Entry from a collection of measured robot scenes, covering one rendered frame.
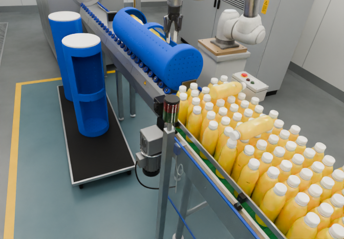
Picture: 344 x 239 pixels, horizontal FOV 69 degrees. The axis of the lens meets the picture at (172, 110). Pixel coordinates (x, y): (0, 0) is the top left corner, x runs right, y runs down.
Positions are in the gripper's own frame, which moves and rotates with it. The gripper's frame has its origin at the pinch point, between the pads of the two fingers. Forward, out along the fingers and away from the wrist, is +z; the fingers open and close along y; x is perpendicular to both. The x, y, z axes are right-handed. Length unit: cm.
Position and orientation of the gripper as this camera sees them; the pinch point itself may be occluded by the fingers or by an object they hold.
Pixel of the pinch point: (171, 37)
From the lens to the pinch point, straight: 170.0
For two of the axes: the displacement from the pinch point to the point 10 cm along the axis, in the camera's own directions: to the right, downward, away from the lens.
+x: 5.0, 5.5, -6.7
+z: -0.8, 8.0, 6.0
